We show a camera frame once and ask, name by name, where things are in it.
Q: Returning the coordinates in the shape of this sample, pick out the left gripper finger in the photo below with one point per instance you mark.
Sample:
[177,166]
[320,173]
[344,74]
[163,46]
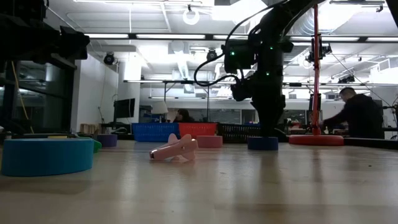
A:
[74,35]
[74,51]

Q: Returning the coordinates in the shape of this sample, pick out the blue plastic basket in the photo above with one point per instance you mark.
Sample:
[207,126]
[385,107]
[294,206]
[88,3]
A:
[154,132]

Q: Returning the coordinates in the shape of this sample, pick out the black aluminium table frame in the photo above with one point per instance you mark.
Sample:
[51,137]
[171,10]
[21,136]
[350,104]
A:
[373,143]

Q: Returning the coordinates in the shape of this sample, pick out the grey metal post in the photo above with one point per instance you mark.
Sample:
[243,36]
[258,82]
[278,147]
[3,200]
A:
[7,135]

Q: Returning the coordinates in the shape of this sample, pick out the white lampshade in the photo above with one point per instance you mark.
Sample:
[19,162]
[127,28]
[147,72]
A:
[159,108]

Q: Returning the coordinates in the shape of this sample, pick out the blue tape roll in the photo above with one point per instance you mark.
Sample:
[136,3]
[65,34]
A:
[46,158]

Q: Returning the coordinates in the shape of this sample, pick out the wooden crate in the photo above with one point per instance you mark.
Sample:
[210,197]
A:
[90,128]

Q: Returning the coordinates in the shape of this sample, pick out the red plastic basket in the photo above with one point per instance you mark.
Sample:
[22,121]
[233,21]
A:
[199,129]

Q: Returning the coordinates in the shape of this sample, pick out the black wall monitor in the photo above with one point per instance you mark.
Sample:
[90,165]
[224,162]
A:
[124,108]

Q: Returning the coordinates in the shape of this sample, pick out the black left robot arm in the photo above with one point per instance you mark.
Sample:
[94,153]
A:
[21,34]

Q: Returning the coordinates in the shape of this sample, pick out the black ceiling spotlight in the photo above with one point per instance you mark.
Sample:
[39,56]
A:
[109,58]
[211,55]

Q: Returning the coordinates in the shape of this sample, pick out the purple tape roll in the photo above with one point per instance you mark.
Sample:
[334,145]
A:
[107,140]

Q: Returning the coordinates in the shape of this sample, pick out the person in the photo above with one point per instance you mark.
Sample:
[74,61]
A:
[360,115]
[184,117]

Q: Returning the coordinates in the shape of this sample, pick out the green stapler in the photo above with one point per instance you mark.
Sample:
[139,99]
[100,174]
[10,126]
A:
[97,146]

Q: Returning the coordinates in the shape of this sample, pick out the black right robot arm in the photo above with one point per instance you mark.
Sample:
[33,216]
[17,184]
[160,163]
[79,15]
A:
[273,25]

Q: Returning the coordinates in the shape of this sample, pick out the black plastic basket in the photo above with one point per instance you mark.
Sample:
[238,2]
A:
[236,133]

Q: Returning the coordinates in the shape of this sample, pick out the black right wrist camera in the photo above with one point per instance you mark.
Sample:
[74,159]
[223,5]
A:
[239,57]

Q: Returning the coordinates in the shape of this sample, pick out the navy tape roll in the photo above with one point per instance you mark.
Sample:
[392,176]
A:
[255,144]

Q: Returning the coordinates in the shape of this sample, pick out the red desk lamp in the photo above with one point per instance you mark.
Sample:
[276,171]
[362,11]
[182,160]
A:
[311,140]

